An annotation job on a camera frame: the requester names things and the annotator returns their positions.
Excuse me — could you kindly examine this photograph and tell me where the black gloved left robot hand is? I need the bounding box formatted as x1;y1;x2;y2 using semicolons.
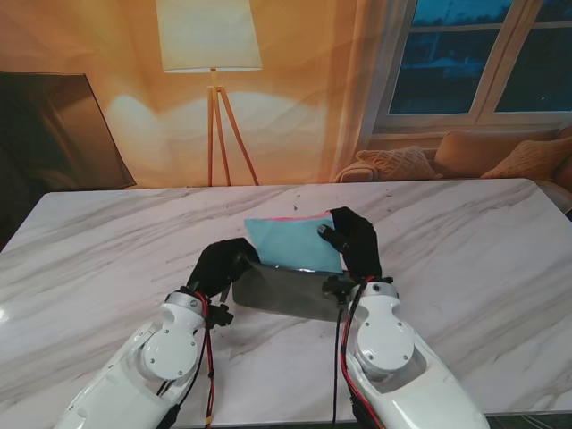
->
186;238;263;301

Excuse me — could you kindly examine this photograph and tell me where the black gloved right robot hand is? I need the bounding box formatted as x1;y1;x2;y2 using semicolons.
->
316;206;384;283

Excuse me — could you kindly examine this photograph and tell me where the pink paper document stack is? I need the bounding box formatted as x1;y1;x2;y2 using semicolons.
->
244;213;344;273

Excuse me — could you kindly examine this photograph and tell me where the grey zippered storage pouch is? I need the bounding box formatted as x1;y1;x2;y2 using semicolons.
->
231;261;355;323

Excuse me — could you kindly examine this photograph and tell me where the printed living room backdrop cloth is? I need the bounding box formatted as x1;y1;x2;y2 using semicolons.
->
0;0;572;220

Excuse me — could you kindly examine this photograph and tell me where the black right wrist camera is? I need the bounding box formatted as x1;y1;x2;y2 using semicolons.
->
322;275;353;306

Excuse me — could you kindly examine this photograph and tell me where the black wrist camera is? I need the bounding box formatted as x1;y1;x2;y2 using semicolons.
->
322;275;353;306
204;303;235;331

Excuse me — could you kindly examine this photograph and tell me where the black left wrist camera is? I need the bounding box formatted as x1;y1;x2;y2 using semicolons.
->
204;303;235;331

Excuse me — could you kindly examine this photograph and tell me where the red and black cable bundle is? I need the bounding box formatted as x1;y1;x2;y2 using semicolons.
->
330;279;385;429
199;294;219;429

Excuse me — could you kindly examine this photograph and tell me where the black plug cable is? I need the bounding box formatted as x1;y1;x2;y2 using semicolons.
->
154;352;205;429

